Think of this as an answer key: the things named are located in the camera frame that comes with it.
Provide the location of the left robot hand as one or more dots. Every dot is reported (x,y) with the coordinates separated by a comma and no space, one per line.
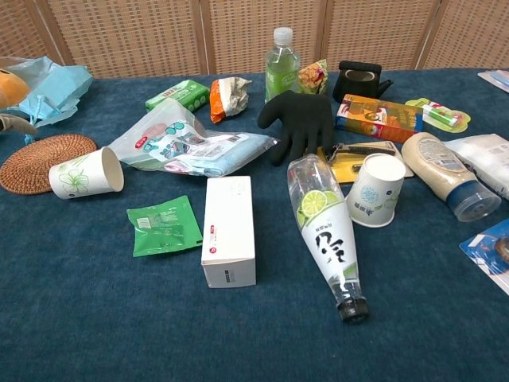
(18,124)

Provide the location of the paper cup green flower print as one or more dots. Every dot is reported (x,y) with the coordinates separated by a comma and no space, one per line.
(79,177)

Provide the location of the paper cup blue print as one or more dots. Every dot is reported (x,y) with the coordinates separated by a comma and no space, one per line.
(374,195)

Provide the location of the round rattan coaster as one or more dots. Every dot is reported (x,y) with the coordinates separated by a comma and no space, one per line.
(32,163)

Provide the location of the light blue bag orange toy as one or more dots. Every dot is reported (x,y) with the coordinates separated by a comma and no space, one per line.
(55,89)

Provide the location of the wicker folding screen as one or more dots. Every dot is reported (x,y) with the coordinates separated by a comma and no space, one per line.
(139,36)

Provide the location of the zip bag with blue towel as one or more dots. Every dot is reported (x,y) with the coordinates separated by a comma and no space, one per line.
(179,145)

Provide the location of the green wipes pack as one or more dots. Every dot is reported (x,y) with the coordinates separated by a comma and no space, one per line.
(179,95)

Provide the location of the green foil sachet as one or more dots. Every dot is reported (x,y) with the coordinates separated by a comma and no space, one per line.
(165,227)

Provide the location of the orange crumpled snack bag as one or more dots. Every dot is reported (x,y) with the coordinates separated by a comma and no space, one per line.
(224,99)

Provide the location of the dark blue table cloth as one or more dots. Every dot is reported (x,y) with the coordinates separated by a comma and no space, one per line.
(119,318)

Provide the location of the white rectangular box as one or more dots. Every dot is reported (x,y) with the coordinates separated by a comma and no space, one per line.
(228,223)

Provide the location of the clear bottle green label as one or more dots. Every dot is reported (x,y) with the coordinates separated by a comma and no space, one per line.
(281,71)

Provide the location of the black knit glove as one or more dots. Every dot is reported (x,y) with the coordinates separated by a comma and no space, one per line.
(306,123)

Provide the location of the small yellow-green snack packet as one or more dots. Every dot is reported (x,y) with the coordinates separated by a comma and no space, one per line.
(314,77)

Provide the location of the lime print soju bottle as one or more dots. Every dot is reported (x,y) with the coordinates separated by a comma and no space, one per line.
(324,235)

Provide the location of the razor on yellow card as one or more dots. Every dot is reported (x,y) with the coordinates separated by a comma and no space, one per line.
(346,169)

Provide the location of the black tape roll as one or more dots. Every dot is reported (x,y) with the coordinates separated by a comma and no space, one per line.
(356,81)

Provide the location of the orange printed carton box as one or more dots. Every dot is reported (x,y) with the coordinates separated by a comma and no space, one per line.
(378,117)

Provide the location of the beige squeeze sauce bottle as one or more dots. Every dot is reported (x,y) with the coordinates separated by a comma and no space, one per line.
(437,163)

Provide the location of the lip balm green card pack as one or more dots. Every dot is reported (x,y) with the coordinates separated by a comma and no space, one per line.
(441,113)

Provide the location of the white soft pouch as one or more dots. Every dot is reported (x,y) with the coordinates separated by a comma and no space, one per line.
(489,159)

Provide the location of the pink blue toothbrush pack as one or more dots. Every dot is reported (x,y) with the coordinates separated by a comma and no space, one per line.
(497,79)

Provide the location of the blue correction tape blister pack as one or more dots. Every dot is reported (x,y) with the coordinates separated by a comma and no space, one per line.
(487,250)

